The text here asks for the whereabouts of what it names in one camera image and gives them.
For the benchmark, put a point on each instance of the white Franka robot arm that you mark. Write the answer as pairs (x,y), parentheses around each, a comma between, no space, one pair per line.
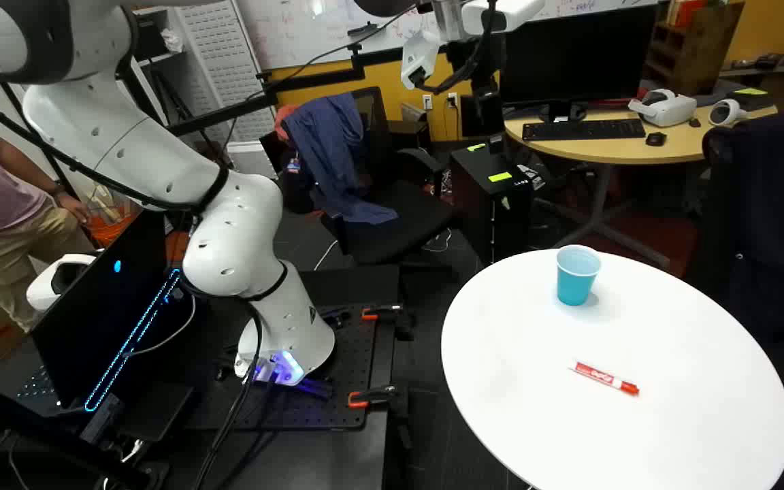
(229,234)

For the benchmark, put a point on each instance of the white pegboard panel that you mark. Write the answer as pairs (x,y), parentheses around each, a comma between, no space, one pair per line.
(220,57)

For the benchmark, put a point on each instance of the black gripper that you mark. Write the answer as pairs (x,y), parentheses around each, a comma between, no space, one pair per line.
(492,36)

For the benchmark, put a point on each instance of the red marker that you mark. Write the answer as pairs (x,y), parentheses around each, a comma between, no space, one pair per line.
(606,376)

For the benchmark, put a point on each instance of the black laptop with blue light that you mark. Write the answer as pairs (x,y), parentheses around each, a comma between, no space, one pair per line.
(103,316)

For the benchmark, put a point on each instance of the brown wooden shelf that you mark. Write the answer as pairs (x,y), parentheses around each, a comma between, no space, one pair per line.
(695,41)

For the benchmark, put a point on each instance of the whiteboard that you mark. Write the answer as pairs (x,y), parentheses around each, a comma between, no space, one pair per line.
(320,29)

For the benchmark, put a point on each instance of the black keyboard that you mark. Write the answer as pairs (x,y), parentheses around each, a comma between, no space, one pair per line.
(583,128)

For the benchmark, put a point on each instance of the black computer tower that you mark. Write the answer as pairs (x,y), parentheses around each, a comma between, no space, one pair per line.
(492,199)

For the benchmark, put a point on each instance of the black swivel office chair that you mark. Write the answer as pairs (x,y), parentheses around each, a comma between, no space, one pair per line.
(394,222)

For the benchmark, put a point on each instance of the black metal boom bar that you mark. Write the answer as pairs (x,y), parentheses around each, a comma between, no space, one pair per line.
(229,109)

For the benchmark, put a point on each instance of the round wooden desk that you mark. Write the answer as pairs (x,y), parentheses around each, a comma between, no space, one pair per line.
(628,150)

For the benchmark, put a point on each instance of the blue jacket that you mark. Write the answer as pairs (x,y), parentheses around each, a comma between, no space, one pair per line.
(334,150)

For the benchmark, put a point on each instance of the white VR controller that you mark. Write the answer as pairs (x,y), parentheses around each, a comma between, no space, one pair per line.
(726,112)

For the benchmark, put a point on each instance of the black computer monitor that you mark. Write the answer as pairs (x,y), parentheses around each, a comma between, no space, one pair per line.
(579,56)

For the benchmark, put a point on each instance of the black orange bar clamp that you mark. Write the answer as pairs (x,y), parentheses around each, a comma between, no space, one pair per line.
(368,395)
(382,315)

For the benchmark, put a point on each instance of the black camera stand pole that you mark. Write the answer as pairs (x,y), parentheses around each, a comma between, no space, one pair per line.
(13,413)

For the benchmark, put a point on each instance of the black metal shelf rack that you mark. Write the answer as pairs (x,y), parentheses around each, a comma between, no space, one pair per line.
(150,41)

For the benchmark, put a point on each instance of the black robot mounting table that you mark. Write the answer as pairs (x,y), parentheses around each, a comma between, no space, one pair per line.
(320,452)

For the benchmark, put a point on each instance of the light blue plastic cup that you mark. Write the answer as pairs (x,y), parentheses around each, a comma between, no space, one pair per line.
(579,275)

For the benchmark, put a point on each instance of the small green flat object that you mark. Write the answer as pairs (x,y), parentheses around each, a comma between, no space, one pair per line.
(753,90)

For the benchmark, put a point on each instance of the black computer mouse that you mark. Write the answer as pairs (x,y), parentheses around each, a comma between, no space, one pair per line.
(654,140)

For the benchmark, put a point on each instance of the white VR headset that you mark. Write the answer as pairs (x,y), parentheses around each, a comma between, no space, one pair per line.
(56,275)
(666,109)

